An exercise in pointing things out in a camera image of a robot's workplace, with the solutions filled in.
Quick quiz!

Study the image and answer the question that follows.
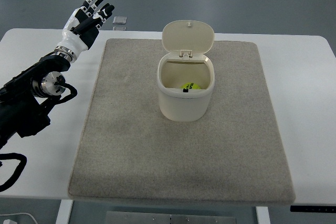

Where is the grey felt table mat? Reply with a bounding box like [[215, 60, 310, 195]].
[[68, 39, 295, 206]]

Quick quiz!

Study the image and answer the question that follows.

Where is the white left table leg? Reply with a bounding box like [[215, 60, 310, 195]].
[[55, 199, 74, 224]]

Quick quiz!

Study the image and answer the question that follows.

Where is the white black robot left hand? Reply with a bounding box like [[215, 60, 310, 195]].
[[54, 0, 114, 63]]

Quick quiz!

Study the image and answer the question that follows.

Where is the metal floor socket plate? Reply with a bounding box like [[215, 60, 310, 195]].
[[113, 16, 127, 25]]

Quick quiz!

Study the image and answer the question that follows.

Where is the yellow-green tennis ball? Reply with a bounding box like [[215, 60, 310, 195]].
[[180, 82, 201, 90]]

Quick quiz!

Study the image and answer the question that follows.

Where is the black desk control panel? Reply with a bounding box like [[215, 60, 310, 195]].
[[290, 205, 335, 214]]

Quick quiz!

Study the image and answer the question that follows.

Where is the grey metal base plate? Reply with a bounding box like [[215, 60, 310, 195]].
[[105, 211, 237, 224]]

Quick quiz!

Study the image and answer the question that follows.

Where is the white right table leg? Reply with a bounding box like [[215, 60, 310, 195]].
[[256, 207, 271, 224]]

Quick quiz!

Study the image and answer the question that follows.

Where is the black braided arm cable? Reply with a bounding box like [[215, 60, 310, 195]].
[[0, 153, 28, 193]]

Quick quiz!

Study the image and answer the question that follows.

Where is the small metal floor plate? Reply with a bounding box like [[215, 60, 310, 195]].
[[113, 26, 127, 31]]

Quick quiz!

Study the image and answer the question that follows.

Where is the beige lidded plastic bin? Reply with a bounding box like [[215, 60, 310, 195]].
[[156, 20, 215, 122]]

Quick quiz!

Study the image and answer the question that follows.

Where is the white table leg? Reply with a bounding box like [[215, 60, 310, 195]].
[[256, 207, 271, 224], [55, 199, 74, 224]]

